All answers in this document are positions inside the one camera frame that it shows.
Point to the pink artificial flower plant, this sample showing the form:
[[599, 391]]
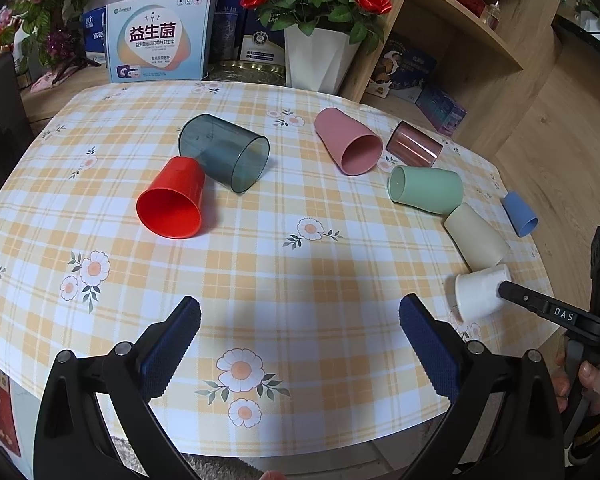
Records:
[[55, 5]]

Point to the blue picture box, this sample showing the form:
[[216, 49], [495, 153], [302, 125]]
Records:
[[405, 70]]

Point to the small white blue box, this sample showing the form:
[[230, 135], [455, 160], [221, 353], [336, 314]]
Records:
[[94, 35]]

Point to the pink cup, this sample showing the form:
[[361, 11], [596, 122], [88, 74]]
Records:
[[342, 135]]

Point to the red cup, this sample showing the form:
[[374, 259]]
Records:
[[172, 200]]

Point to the potted red roses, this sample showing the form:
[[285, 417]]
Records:
[[320, 57]]

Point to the pink floral cloth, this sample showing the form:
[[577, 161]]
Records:
[[52, 81]]

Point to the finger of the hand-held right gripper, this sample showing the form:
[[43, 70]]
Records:
[[540, 305]]

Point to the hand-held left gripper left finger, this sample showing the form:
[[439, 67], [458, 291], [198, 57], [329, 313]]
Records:
[[172, 345]]

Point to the dark blue patterned box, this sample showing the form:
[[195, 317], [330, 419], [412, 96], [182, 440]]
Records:
[[226, 25]]

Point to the dark blue emblem box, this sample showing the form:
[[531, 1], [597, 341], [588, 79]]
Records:
[[265, 42]]

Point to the wooden shelf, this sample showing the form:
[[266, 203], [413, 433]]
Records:
[[460, 60]]

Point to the gold tray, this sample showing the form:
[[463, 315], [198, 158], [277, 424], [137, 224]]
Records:
[[250, 74]]

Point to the green cup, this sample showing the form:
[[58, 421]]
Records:
[[430, 190]]

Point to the blue cup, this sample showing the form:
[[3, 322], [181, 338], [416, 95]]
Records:
[[520, 212]]

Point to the white cup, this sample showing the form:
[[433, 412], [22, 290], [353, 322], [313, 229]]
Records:
[[475, 292]]

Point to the purple box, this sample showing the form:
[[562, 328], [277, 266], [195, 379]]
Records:
[[442, 110]]

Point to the transparent brown cup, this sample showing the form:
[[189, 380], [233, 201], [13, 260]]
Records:
[[412, 145]]

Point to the blue and white product box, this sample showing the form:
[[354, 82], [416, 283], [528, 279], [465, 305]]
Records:
[[157, 40]]

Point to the beige cup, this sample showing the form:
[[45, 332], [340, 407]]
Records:
[[477, 235]]

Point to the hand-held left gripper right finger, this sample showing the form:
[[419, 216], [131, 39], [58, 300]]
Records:
[[430, 350]]

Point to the black chair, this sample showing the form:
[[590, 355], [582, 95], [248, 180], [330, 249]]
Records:
[[2, 120]]

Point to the person's right hand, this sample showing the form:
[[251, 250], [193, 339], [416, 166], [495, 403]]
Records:
[[597, 380]]

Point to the small clear bottle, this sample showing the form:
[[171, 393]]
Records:
[[492, 14]]

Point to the transparent dark grey cup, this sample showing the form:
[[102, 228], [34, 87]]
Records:
[[220, 152]]

